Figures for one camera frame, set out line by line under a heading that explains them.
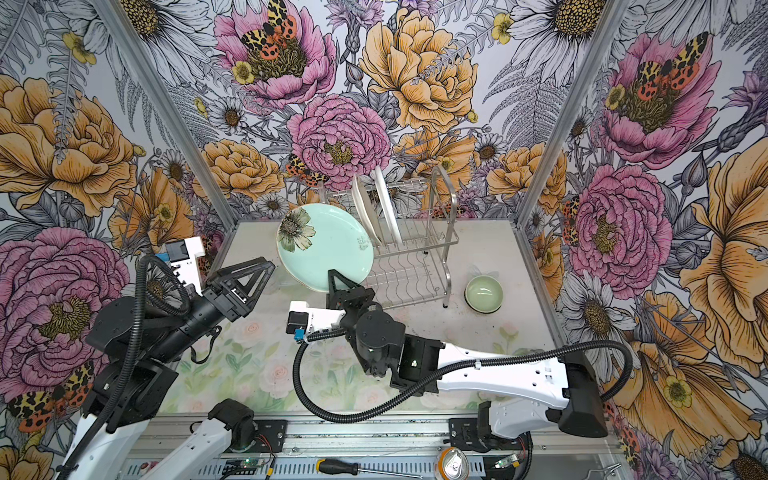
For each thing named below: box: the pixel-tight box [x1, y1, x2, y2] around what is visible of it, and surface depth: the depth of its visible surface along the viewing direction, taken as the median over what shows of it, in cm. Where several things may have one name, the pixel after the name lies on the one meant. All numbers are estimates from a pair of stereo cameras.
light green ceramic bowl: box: [464, 274, 504, 315], surface depth 96 cm
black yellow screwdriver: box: [316, 458, 422, 479], surface depth 70 cm
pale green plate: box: [276, 203, 375, 292], surface depth 63 cm
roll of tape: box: [434, 446, 470, 480], surface depth 63 cm
